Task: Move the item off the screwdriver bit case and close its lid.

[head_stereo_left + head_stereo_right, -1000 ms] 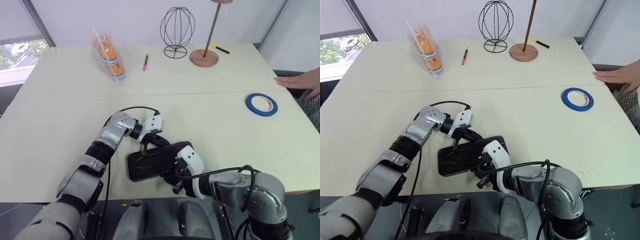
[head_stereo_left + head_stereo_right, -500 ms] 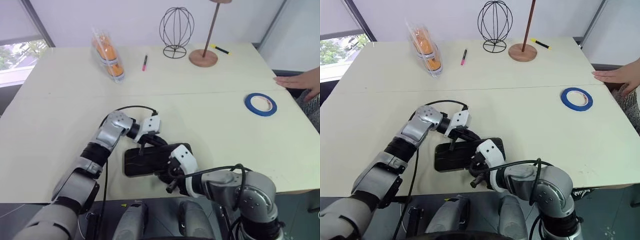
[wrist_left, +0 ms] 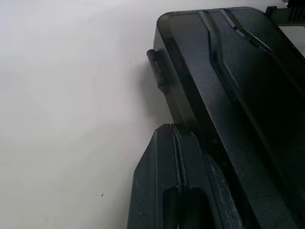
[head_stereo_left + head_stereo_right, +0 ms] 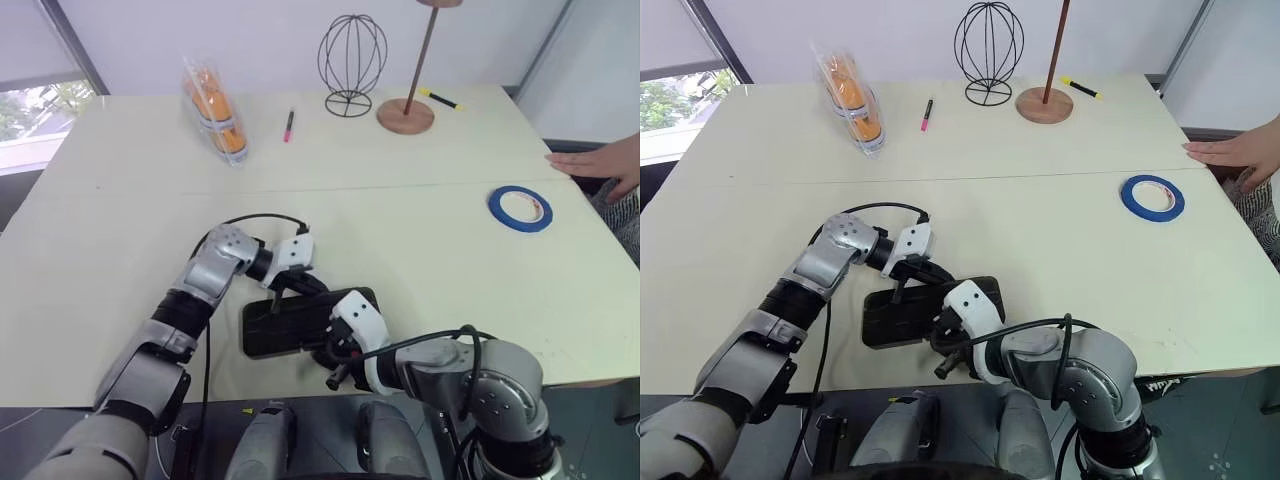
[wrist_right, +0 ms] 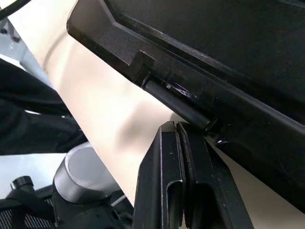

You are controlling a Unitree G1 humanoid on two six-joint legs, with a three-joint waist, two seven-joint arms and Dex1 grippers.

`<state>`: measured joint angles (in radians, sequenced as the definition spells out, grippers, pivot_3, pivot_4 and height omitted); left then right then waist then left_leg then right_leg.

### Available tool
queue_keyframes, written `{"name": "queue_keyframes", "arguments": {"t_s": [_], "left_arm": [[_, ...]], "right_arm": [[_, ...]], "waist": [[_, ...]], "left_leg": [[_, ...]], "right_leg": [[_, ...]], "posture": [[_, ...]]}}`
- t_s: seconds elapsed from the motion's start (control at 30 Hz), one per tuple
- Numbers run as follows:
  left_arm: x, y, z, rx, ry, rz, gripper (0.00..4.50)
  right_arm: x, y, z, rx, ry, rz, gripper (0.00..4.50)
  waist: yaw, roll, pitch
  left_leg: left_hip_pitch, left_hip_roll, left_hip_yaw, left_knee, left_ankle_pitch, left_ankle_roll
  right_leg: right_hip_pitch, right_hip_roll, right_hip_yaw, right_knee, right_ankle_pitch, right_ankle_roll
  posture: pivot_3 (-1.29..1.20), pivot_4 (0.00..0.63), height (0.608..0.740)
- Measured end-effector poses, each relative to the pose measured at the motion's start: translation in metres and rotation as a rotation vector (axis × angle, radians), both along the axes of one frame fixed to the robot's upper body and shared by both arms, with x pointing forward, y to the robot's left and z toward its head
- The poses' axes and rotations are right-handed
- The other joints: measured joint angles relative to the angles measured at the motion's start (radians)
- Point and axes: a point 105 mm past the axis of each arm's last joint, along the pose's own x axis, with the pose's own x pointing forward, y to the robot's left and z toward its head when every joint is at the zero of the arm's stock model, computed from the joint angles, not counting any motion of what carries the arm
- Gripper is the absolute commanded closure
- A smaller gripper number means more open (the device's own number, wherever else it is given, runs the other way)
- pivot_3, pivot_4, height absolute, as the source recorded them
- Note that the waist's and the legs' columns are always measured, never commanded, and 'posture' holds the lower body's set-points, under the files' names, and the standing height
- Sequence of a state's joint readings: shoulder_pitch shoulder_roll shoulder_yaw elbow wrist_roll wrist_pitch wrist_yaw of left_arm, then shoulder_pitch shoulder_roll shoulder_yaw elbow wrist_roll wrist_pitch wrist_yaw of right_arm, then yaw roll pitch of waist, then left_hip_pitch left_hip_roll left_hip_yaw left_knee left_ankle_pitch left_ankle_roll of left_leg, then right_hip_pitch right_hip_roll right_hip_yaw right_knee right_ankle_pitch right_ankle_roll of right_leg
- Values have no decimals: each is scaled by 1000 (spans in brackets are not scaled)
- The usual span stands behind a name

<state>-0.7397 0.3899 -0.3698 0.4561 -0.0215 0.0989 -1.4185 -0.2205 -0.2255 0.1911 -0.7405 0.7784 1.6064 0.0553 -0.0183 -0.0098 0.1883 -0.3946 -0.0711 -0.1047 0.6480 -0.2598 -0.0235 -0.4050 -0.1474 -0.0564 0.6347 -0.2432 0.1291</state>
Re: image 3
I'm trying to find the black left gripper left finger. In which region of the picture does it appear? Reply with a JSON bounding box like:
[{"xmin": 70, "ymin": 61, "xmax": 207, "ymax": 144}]
[{"xmin": 125, "ymin": 124, "xmax": 182, "ymax": 229}]

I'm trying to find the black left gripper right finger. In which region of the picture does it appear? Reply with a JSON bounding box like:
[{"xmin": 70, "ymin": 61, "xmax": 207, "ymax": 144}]
[{"xmin": 170, "ymin": 124, "xmax": 244, "ymax": 229}]

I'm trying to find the black screwdriver bit case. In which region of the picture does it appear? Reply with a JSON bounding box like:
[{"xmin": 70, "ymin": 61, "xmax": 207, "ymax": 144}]
[{"xmin": 146, "ymin": 6, "xmax": 305, "ymax": 229}]

